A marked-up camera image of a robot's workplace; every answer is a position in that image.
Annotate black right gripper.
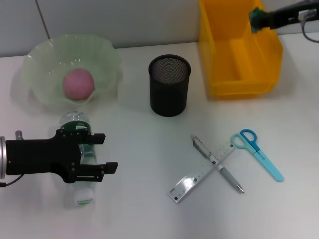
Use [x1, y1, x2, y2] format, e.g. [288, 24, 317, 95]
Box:
[260, 0, 319, 29]

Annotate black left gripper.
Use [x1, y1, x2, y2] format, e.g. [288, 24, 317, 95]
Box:
[5, 129, 119, 184]

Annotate clear green-label water bottle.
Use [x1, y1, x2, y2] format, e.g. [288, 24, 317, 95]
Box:
[59, 111, 97, 207]

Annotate pink peach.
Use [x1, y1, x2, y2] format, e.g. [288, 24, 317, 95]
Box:
[62, 68, 96, 101]

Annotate blue scissors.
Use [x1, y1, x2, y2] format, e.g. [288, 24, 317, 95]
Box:
[231, 128, 285, 183]

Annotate black mesh pen holder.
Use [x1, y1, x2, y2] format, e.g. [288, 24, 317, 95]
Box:
[148, 54, 192, 118]

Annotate transparent plastic ruler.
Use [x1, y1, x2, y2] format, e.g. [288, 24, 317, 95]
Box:
[166, 140, 236, 205]

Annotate grey white pen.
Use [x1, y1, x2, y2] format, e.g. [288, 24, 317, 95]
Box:
[190, 134, 245, 194]

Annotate yellow plastic storage bin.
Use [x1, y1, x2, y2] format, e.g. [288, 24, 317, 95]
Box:
[198, 0, 284, 97]

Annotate pale green wavy bowl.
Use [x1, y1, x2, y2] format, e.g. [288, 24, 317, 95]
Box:
[21, 33, 125, 110]

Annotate right gripper cable with plug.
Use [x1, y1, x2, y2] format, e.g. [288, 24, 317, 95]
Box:
[298, 7, 319, 43]

